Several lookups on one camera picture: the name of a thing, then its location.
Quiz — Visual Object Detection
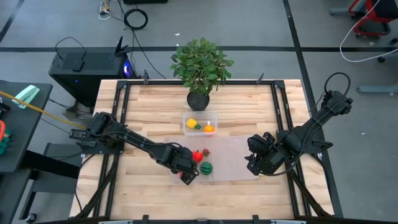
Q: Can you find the black coiled cable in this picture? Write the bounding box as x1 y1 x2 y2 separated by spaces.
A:
123 8 149 31

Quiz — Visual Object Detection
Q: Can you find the grey chair leg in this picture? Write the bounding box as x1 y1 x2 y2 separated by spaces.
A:
356 83 398 95

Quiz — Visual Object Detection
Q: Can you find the black metal rig frame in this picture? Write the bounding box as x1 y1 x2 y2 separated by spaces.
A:
74 79 334 224

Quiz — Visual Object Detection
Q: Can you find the green striped watermelon toy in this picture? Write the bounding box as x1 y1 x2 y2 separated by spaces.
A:
200 161 214 176

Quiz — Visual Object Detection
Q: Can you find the black plant pot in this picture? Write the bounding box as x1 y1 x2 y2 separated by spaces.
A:
186 91 211 112

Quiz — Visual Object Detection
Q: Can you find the yellow cable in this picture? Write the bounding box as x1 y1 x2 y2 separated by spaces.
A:
0 90 88 130

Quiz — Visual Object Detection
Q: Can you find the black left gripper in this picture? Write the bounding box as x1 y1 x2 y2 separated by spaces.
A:
169 146 198 187

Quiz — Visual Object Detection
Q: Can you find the white floor cable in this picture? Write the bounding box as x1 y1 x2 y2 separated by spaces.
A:
339 0 398 63

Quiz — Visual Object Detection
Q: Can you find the black side desk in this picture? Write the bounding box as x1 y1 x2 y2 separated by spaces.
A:
0 80 53 174

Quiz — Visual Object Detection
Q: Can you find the clear plastic tupperware container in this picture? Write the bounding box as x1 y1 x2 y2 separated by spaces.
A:
182 111 218 138

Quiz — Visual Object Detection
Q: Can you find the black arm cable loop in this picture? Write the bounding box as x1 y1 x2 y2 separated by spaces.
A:
324 72 353 100

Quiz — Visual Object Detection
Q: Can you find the red metal cart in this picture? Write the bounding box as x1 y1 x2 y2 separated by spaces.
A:
348 0 398 39

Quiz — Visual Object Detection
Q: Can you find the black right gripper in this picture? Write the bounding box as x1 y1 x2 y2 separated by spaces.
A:
247 133 285 175

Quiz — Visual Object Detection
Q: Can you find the black computer tower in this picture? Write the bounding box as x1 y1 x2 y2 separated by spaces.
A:
49 35 138 107

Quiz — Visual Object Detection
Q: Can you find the green leafy potted plant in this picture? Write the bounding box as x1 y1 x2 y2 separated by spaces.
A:
170 37 234 96

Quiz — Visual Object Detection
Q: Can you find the mint green stapler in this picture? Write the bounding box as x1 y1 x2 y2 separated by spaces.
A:
11 85 40 110

